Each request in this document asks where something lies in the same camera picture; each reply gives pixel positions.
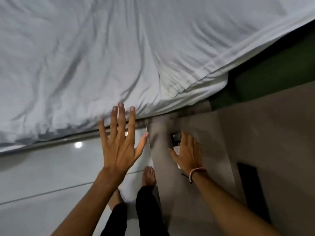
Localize person's right forearm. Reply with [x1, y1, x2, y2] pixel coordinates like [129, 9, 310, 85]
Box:
[191, 170, 282, 236]

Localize white bed sheet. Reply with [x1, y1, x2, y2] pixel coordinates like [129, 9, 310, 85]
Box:
[0, 0, 315, 153]

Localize beige bedside table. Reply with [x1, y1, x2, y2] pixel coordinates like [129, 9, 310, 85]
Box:
[145, 81, 315, 236]

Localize person's right hand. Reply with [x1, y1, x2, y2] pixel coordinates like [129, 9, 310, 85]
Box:
[168, 131, 208, 174]

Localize small black device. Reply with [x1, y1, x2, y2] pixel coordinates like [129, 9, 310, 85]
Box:
[170, 131, 183, 147]

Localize pink cord bracelet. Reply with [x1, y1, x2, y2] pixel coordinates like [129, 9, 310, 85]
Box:
[182, 167, 208, 184]

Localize person's left hand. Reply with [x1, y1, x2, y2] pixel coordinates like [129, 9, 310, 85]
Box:
[99, 103, 149, 175]

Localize person's right foot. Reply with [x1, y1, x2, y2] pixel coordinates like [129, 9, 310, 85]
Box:
[141, 166, 157, 187]

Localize person's left forearm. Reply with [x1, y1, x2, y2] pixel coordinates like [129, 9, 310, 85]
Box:
[50, 168, 129, 236]

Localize person's left foot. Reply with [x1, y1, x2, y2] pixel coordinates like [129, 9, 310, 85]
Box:
[108, 189, 125, 211]

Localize dark green bed headboard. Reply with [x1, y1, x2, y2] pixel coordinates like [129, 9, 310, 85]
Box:
[209, 23, 315, 111]

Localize person's foot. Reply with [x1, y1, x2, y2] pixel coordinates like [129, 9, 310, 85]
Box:
[108, 189, 125, 211]
[141, 166, 157, 187]

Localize grey bed frame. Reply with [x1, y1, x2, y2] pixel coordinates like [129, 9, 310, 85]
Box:
[0, 119, 148, 157]

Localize black trousers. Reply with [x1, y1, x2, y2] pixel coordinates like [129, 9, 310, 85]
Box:
[100, 185, 170, 236]

